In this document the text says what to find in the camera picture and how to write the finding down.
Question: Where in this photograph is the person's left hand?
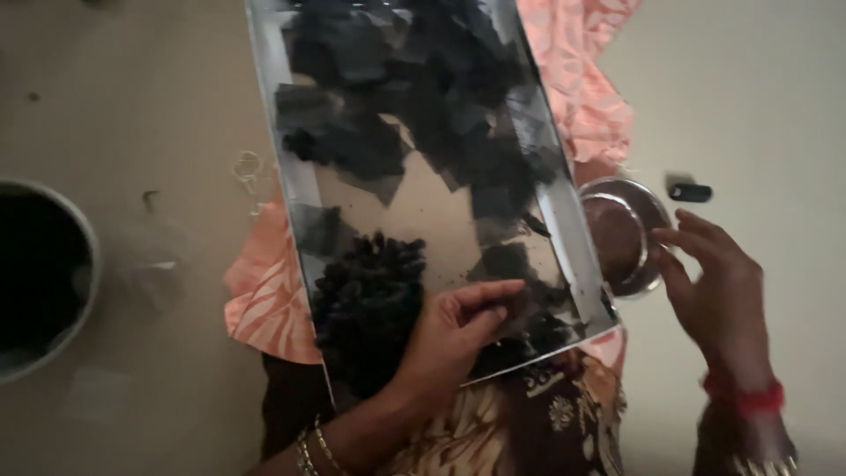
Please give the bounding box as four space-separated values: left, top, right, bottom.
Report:
389 279 527 416

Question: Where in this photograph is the person's right hand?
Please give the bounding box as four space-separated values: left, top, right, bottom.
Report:
650 209 772 379

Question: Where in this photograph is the heap of black twisted bundles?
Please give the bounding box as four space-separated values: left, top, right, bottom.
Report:
309 231 429 399

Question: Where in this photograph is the red thread wristband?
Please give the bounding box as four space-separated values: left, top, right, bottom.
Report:
701 373 787 419

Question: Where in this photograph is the small black cylindrical object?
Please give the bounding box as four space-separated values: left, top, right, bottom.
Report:
668 183 714 204

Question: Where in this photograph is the small round steel bowl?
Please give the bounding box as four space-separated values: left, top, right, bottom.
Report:
578 176 672 299

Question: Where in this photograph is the large rectangular steel tray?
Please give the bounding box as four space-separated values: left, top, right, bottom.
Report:
245 0 622 412

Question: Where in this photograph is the brown patterned garment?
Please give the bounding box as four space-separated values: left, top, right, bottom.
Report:
260 345 629 476

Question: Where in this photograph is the gold bangle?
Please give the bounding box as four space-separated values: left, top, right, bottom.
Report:
729 455 799 476
312 414 346 474
295 428 319 476

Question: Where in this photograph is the pink patterned cloth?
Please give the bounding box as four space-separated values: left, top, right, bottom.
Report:
223 0 643 379

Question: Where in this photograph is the pile of black cloth squares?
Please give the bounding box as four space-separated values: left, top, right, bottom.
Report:
274 0 583 292

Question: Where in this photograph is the white loose thread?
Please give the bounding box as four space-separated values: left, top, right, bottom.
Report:
230 150 266 217

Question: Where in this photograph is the clear plastic wrapper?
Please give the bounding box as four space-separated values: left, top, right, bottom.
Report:
118 217 194 313

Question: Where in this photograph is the large round grey container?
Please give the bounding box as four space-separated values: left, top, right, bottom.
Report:
0 177 102 386

